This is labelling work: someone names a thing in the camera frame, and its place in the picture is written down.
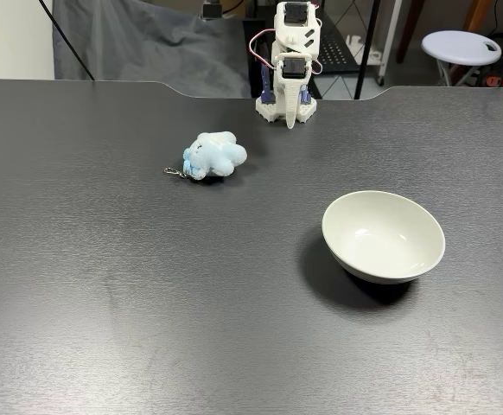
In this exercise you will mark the white cart frame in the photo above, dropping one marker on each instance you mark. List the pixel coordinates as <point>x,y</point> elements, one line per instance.
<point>382,43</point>

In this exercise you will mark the grey cloth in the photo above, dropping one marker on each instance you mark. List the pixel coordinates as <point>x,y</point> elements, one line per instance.
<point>148,39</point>

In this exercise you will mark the black stand pole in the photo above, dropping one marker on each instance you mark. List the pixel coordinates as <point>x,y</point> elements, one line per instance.
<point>368,47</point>

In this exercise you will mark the white round stool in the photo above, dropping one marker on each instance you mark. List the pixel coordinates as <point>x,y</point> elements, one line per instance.
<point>459,47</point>

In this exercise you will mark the blue clamp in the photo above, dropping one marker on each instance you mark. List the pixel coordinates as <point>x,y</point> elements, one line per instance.
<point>267,88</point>
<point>305,96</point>

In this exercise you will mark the black tripod leg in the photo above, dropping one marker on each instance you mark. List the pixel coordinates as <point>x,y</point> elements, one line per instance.
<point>68,41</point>

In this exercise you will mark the brown wooden leg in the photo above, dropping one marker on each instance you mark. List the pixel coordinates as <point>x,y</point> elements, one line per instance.
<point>409,26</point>

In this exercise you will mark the white bowl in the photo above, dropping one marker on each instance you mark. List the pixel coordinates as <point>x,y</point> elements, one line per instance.
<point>381,233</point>

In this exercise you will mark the black box device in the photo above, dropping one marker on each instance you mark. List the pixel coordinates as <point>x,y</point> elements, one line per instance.
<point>211,9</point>

